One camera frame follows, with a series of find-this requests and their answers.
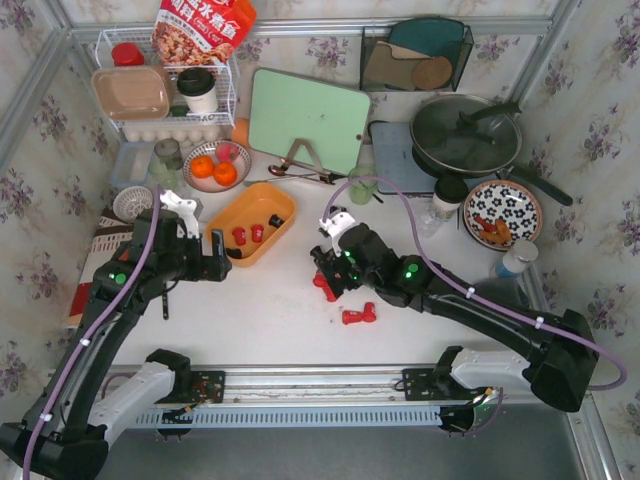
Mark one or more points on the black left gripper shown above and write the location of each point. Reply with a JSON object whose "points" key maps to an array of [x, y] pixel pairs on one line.
{"points": [[213, 261]]}

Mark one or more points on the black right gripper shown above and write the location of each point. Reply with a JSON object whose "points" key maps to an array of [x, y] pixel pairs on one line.
{"points": [[329, 273]]}

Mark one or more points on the black capsule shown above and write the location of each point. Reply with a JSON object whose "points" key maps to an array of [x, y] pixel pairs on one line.
{"points": [[275, 221], [234, 253]]}

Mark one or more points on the orange storage basket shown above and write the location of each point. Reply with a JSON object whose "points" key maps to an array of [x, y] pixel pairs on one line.
{"points": [[255, 206]]}

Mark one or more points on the red capsule pair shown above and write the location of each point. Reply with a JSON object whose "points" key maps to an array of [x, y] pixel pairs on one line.
{"points": [[319, 280]]}

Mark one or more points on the red capsule cluster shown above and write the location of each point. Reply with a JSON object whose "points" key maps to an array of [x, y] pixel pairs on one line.
{"points": [[331, 297]]}

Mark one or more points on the black handled fork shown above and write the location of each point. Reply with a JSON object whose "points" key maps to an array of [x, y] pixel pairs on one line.
{"points": [[164, 302]]}

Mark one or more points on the grey blue cloth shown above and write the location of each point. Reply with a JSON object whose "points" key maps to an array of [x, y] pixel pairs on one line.
{"points": [[504, 291]]}

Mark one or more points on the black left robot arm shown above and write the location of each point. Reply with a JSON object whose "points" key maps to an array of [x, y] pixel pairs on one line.
{"points": [[65, 434]]}

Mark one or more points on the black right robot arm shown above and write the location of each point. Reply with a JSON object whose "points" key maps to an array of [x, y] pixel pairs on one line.
{"points": [[559, 358]]}

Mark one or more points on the coffee cup black lid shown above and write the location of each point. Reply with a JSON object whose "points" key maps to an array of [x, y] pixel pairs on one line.
{"points": [[449, 193]]}

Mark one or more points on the clear storage box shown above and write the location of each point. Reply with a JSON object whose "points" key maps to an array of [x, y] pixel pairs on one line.
{"points": [[131, 167]]}

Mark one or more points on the green glass cup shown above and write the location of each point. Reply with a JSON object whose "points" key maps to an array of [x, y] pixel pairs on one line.
{"points": [[363, 184]]}

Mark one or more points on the clear plastic cup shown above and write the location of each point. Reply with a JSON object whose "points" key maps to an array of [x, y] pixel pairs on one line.
{"points": [[430, 218]]}

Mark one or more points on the orange right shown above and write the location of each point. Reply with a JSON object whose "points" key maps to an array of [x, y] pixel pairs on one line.
{"points": [[225, 174]]}

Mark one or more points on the orange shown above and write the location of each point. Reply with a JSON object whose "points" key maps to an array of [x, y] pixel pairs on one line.
{"points": [[225, 174], [202, 167]]}

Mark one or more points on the orange left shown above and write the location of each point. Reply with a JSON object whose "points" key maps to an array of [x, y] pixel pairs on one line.
{"points": [[202, 167]]}

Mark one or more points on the fruit bowl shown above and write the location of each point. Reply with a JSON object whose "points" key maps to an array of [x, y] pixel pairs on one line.
{"points": [[208, 185]]}

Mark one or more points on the grey glass jar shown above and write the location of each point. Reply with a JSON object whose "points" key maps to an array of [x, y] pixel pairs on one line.
{"points": [[166, 165]]}

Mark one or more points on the copper spoon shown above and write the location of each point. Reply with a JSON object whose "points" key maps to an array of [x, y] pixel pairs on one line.
{"points": [[281, 172]]}

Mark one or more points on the peach in bowl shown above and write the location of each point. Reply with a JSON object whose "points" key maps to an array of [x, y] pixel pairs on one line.
{"points": [[227, 152]]}

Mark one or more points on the striped cloth mat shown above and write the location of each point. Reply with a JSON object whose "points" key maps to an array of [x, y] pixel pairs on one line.
{"points": [[110, 233]]}

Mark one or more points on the grey induction cooker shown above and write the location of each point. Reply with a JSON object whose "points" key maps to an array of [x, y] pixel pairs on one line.
{"points": [[392, 147]]}

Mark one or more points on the orange sponge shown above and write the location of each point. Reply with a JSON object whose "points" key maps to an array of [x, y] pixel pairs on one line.
{"points": [[240, 132]]}

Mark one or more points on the fried food pieces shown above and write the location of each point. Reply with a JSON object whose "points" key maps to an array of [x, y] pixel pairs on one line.
{"points": [[495, 233]]}

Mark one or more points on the flower patterned plate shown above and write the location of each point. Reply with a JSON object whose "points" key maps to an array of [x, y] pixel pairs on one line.
{"points": [[506, 200]]}

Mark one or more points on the egg tray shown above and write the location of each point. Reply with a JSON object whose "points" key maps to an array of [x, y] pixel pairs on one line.
{"points": [[183, 135]]}

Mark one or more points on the green cutting board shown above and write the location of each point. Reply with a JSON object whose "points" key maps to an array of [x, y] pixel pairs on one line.
{"points": [[286, 108]]}

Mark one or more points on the white cup black lid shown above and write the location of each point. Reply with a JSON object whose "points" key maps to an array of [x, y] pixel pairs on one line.
{"points": [[198, 86]]}

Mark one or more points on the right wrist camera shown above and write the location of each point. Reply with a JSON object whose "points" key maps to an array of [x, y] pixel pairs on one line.
{"points": [[335, 225]]}

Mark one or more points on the white wire rack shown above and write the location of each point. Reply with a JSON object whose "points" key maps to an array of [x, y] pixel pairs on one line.
{"points": [[226, 81]]}

